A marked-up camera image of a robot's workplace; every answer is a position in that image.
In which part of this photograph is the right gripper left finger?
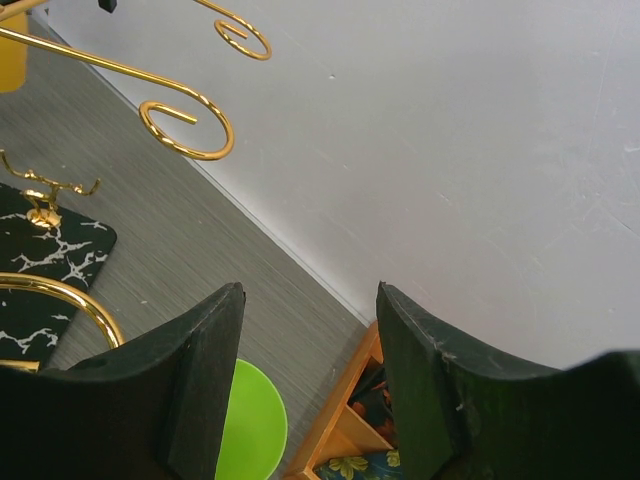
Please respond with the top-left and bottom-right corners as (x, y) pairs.
(1, 283), (245, 479)

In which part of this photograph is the orange goblet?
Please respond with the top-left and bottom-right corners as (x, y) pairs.
(0, 12), (28, 93)

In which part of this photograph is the dark floral cloth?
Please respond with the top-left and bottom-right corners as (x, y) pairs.
(314, 365), (404, 480)

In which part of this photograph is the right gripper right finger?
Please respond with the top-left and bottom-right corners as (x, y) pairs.
(376, 283), (639, 479)

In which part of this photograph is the orange compartment tray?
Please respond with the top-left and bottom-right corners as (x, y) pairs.
(283, 323), (392, 480)

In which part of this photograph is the green goblet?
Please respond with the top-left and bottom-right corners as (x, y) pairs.
(215, 359), (288, 480)

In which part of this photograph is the gold wine glass rack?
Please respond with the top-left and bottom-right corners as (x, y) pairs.
(0, 0), (274, 374)

